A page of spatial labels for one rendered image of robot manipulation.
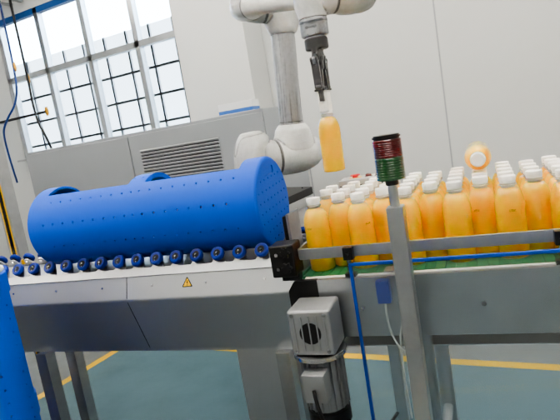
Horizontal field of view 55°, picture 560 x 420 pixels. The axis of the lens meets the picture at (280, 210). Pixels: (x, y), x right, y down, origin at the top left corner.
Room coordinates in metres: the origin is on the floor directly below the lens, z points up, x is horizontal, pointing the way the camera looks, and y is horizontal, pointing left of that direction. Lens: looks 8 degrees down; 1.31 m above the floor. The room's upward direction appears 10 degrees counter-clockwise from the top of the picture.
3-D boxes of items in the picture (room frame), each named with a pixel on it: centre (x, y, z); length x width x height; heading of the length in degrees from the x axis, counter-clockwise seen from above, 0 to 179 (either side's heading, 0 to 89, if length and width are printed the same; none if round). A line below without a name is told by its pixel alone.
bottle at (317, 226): (1.50, -0.10, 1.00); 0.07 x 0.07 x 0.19
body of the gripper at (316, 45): (1.77, -0.20, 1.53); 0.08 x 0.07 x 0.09; 159
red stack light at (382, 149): (1.19, -0.26, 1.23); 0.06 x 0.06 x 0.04
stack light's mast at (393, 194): (1.19, -0.26, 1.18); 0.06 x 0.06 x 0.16
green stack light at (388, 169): (1.19, -0.26, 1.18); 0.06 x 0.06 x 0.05
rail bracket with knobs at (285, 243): (1.46, 0.00, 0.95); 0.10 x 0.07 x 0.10; 159
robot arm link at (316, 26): (1.77, -0.20, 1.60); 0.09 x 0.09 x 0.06
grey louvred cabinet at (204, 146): (3.99, 0.84, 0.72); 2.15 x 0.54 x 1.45; 61
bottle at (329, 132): (1.78, -0.20, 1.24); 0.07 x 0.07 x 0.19
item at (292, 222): (1.66, -0.03, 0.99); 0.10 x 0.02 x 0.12; 159
